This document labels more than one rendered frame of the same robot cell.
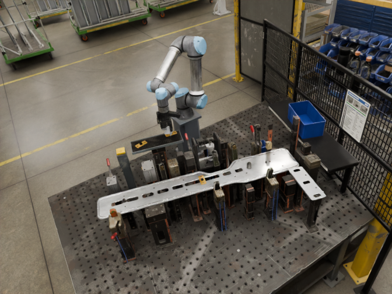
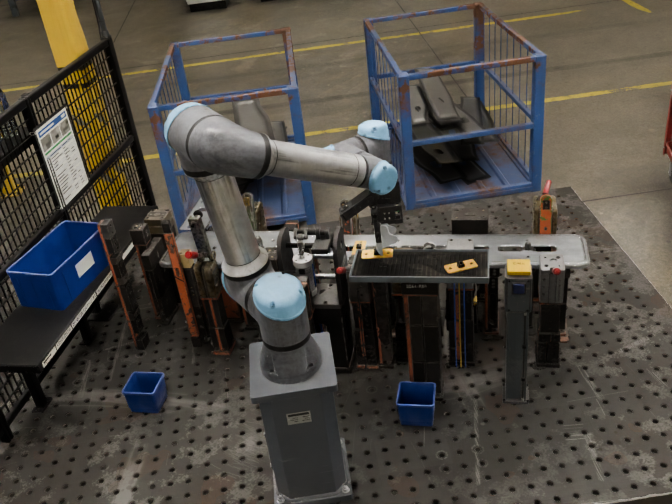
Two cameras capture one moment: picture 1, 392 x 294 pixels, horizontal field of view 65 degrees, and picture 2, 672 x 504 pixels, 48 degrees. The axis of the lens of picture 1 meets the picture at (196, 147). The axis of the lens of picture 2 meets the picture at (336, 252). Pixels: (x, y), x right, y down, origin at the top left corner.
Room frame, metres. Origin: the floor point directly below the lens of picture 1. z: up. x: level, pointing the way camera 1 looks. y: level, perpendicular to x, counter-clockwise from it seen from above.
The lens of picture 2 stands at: (3.41, 0.77, 2.29)
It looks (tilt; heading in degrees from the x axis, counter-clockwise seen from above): 32 degrees down; 204
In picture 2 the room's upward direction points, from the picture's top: 7 degrees counter-clockwise
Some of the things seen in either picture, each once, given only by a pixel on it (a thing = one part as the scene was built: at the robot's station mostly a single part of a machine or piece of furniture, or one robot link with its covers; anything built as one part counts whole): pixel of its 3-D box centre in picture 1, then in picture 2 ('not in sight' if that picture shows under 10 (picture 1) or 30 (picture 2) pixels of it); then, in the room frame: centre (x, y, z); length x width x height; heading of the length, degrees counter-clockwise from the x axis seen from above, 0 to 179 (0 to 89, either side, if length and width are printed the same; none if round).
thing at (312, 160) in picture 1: (309, 177); (168, 256); (1.50, -0.76, 0.88); 0.08 x 0.08 x 0.36; 11
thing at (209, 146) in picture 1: (207, 163); (319, 299); (1.71, -0.07, 0.94); 0.18 x 0.13 x 0.49; 101
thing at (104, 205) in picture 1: (199, 182); (365, 248); (1.48, 0.01, 1.00); 1.38 x 0.22 x 0.02; 101
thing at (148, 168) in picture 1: (153, 185); (460, 304); (1.59, 0.34, 0.90); 0.13 x 0.10 x 0.41; 11
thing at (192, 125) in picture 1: (187, 134); (302, 422); (2.17, 0.06, 0.90); 0.21 x 0.21 x 0.40; 27
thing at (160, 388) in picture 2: (260, 148); (146, 393); (2.04, -0.55, 0.74); 0.11 x 0.10 x 0.09; 101
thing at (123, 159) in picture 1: (128, 174); (516, 336); (1.73, 0.53, 0.92); 0.08 x 0.08 x 0.44; 11
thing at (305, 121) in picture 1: (305, 119); (63, 263); (1.89, -0.85, 1.09); 0.30 x 0.17 x 0.13; 3
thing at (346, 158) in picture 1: (307, 130); (77, 276); (1.85, -0.86, 1.01); 0.90 x 0.22 x 0.03; 11
